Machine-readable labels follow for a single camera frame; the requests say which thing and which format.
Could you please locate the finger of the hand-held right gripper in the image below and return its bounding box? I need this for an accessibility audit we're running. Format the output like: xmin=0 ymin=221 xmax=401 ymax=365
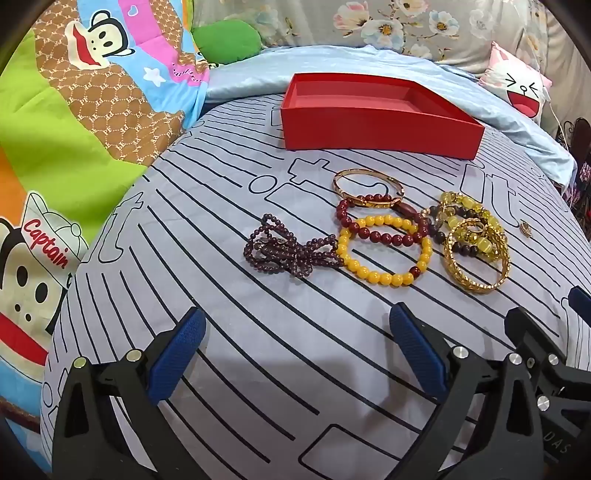
xmin=569 ymin=285 xmax=591 ymax=325
xmin=505 ymin=306 xmax=579 ymax=371

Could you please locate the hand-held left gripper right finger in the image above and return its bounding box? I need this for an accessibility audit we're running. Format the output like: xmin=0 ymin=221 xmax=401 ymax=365
xmin=389 ymin=302 xmax=544 ymax=480

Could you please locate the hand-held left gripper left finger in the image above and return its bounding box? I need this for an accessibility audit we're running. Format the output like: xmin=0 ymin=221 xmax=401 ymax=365
xmin=52 ymin=307 xmax=207 ymax=480

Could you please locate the gold chain bracelet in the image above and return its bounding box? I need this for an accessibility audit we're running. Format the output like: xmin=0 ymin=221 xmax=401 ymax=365
xmin=442 ymin=222 xmax=512 ymax=291

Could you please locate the dark brown bead bracelet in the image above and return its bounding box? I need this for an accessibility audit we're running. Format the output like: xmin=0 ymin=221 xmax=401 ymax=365
xmin=418 ymin=205 xmax=483 ymax=259

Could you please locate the dark red bead bracelet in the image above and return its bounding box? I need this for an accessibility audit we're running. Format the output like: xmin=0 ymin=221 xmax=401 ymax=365
xmin=335 ymin=194 xmax=431 ymax=248

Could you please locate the purple garnet bead bracelet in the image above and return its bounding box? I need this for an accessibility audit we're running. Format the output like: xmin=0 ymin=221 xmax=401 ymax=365
xmin=244 ymin=213 xmax=345 ymax=280

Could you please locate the yellow cat-eye bead bracelet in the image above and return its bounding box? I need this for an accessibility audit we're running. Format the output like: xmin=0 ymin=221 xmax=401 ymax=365
xmin=436 ymin=191 xmax=506 ymax=261

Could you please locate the thin gold bangle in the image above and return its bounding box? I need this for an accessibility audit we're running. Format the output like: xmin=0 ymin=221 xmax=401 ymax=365
xmin=333 ymin=169 xmax=405 ymax=208

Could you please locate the red cardboard box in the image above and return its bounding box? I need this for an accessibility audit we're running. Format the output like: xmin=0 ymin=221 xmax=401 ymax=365
xmin=279 ymin=73 xmax=486 ymax=161

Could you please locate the pink cat face pillow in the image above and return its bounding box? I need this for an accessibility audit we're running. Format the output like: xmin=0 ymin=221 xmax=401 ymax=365
xmin=478 ymin=41 xmax=553 ymax=125

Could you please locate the cartoon monkey blanket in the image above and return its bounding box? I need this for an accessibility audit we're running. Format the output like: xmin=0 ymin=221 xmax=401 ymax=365
xmin=0 ymin=0 xmax=219 ymax=462

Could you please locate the light blue quilt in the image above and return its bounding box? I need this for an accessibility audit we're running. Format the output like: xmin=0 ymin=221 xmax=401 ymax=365
xmin=203 ymin=44 xmax=578 ymax=190

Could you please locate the green pillow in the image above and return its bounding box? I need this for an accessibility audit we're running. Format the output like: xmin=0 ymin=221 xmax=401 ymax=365
xmin=191 ymin=21 xmax=264 ymax=64

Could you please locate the grey floral cover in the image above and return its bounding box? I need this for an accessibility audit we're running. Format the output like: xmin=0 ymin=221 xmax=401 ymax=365
xmin=191 ymin=0 xmax=575 ymax=134

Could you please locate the white cable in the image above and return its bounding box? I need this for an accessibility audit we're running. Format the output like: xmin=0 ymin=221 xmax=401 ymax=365
xmin=526 ymin=18 xmax=574 ymax=155

